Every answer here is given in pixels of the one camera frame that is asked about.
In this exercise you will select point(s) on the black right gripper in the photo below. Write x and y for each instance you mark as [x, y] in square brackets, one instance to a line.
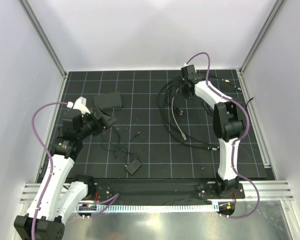
[188, 95]

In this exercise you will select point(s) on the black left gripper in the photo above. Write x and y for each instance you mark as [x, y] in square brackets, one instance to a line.
[103, 123]

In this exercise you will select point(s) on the black network switch box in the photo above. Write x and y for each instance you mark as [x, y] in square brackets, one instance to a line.
[108, 101]

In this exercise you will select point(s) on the black ethernet cable pulled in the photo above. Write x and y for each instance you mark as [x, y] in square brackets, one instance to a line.
[169, 98]

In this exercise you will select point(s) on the thick black cable lifted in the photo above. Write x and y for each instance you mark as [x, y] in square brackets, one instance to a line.
[166, 111]

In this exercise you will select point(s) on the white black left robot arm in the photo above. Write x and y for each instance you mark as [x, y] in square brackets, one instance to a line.
[47, 215]

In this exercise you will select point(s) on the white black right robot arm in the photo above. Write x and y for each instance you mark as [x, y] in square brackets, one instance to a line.
[230, 125]

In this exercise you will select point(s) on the small black adapter box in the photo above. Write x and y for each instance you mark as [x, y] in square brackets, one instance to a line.
[132, 167]

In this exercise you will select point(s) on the black grid mat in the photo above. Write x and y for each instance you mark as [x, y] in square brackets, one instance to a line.
[139, 132]

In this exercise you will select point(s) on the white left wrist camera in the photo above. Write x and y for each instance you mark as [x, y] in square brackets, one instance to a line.
[80, 105]

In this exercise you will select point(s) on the left aluminium corner post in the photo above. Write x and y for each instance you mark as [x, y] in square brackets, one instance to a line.
[42, 35]

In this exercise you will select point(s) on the aluminium corner post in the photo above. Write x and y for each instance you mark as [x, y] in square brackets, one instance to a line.
[275, 10]
[42, 35]

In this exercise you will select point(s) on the white slotted cable duct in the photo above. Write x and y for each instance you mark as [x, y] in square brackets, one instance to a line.
[93, 209]

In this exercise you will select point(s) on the right aluminium corner post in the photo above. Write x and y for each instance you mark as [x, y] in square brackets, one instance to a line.
[275, 10]

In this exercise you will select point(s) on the aluminium front frame rail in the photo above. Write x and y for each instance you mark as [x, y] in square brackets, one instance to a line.
[264, 190]

